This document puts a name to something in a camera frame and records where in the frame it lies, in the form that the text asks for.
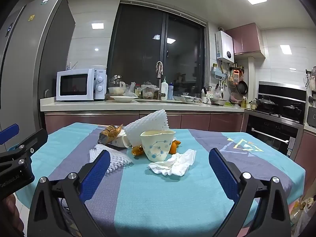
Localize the plastic bags of groceries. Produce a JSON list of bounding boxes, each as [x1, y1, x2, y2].
[[291, 197, 316, 237]]

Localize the white knife holder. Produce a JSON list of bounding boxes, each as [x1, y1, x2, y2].
[[201, 86, 213, 103]]

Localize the black hanging frying pan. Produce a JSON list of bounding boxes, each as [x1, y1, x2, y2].
[[237, 80, 249, 95]]

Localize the pink lower kitchen cabinets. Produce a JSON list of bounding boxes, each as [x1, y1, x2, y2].
[[44, 111, 245, 135]]

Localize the pink wall cabinet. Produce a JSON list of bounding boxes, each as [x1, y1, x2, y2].
[[226, 23, 266, 59]]

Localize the black built-in oven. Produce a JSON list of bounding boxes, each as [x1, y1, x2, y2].
[[245, 115, 300, 164]]

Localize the white pump soap bottle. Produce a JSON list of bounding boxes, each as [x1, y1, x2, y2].
[[161, 77, 169, 101]]

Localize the black range hood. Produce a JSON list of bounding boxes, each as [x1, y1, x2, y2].
[[258, 81, 307, 99]]

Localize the glass jar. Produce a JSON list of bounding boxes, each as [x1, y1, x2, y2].
[[108, 75, 126, 89]]

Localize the amber candy wrapper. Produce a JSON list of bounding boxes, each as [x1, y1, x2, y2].
[[131, 145, 145, 156]]

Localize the teal and grey striped tablecloth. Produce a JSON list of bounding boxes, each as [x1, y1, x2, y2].
[[16, 122, 307, 237]]

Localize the gold foil wrapper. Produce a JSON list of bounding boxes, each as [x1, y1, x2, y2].
[[98, 124, 124, 145]]

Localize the black cooking pot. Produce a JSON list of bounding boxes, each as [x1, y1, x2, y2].
[[282, 102, 302, 116]]

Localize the grey refrigerator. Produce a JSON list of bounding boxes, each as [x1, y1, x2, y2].
[[0, 0, 76, 141]]

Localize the orange peel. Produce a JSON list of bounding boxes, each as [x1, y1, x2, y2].
[[169, 139, 182, 155]]

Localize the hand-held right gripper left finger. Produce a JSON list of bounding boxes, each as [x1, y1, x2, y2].
[[27, 150, 111, 237]]

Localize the white paper cup blue dots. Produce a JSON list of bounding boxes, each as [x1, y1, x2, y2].
[[140, 130, 176, 162]]

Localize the black wok with lid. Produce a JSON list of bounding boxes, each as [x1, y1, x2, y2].
[[255, 98, 275, 111]]

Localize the white tissue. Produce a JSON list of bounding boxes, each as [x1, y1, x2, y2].
[[148, 149, 197, 177]]

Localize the white foam fruit net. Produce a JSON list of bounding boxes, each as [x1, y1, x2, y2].
[[89, 143, 134, 176], [123, 109, 169, 147]]

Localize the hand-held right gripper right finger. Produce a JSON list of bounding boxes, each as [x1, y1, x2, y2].
[[209, 148, 292, 237]]

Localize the dark sliding window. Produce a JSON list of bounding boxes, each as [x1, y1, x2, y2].
[[107, 2, 207, 100]]

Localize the white shallow plate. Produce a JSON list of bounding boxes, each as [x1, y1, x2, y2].
[[110, 95, 135, 103]]

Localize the white kitchen countertop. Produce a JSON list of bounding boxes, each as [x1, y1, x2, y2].
[[40, 97, 245, 113]]

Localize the white microwave oven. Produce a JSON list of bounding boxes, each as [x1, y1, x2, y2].
[[56, 68, 107, 102]]

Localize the metal kitchen faucet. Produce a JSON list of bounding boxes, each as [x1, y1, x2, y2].
[[155, 61, 165, 100]]

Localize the white wall water heater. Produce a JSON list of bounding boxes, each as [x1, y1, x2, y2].
[[215, 31, 235, 64]]

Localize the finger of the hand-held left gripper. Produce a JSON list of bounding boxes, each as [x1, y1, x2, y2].
[[0, 128, 48, 170], [0, 124, 20, 145]]

